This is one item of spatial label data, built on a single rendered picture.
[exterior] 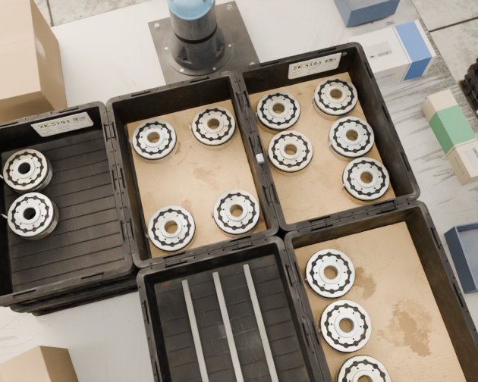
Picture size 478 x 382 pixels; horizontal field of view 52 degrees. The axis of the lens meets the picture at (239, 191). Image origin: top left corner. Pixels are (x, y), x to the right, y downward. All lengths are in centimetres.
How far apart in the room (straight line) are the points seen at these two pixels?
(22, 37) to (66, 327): 71
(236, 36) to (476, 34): 141
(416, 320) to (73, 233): 76
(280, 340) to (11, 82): 85
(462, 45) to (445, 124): 119
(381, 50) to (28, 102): 90
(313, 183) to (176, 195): 32
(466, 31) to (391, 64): 122
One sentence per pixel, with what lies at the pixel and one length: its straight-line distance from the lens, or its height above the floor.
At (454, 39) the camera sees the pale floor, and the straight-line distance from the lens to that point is 252.
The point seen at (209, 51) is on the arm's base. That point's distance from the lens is 134.
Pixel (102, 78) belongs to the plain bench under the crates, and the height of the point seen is 70.
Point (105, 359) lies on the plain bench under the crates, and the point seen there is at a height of 70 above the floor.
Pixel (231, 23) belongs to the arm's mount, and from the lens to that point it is 147.
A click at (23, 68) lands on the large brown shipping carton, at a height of 90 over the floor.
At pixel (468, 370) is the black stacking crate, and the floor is 86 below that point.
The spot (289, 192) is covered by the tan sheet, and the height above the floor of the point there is 83.
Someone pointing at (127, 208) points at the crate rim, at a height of 93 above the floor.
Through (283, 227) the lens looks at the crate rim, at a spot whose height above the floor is 93.
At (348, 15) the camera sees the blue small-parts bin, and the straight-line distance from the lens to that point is 148.
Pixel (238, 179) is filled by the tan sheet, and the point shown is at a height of 83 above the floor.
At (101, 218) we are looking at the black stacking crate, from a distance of 116.
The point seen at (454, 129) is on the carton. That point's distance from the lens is 136.
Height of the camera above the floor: 189
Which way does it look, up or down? 70 degrees down
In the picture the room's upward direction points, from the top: 6 degrees counter-clockwise
